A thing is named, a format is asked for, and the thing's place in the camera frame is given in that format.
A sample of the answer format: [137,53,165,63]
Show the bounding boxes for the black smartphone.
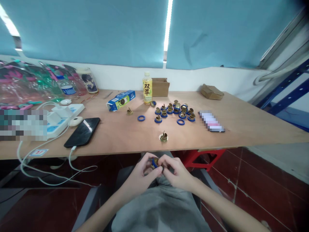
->
[63,117,101,149]

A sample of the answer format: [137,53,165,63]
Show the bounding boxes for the wide blue roller blind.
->
[0,0,170,69]

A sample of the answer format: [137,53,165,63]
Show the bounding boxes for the smartphone with pink case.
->
[198,110,226,133]

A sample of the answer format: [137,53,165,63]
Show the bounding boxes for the thin orange wire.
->
[72,92,98,104]

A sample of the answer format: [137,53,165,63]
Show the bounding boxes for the pile of brass fittings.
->
[154,99,196,124]

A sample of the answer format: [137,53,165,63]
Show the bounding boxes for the white charger plug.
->
[51,106,73,119]
[46,111,61,125]

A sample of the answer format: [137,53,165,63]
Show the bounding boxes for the red and white sticker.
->
[31,149,49,157]

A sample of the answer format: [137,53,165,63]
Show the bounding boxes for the white charging cable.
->
[68,145,102,188]

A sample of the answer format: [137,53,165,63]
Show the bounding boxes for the person's right hand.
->
[159,156,203,194]

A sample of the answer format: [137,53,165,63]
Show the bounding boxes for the blue metal shelf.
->
[253,57,309,133]

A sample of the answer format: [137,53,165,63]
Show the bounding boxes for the tumbler with cartoon print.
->
[76,67,99,95]

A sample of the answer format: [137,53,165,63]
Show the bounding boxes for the person's body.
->
[111,150,213,232]

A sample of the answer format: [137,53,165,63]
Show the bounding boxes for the grey window frame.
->
[257,6,309,82]

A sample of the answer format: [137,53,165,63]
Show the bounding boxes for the pile of clear plastic bottles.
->
[0,59,88,111]

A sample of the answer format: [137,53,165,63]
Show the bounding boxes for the red plastic stool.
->
[179,149,227,172]

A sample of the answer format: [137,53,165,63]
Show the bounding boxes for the open cardboard box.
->
[151,77,170,97]

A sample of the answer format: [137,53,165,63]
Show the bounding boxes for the person's left hand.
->
[121,152,163,197]

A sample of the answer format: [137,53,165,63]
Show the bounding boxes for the yellow drink bottle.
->
[142,71,154,106]

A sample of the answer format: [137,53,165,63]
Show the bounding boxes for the white power cable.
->
[16,101,97,187]

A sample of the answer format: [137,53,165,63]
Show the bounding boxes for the white power strip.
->
[45,103,86,141]

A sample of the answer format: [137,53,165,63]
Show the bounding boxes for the brown paper packet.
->
[199,83,225,101]

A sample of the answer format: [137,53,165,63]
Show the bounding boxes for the clear bottle with blue label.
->
[56,75,77,99]

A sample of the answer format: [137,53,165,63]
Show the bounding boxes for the blue snack carton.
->
[106,90,136,112]

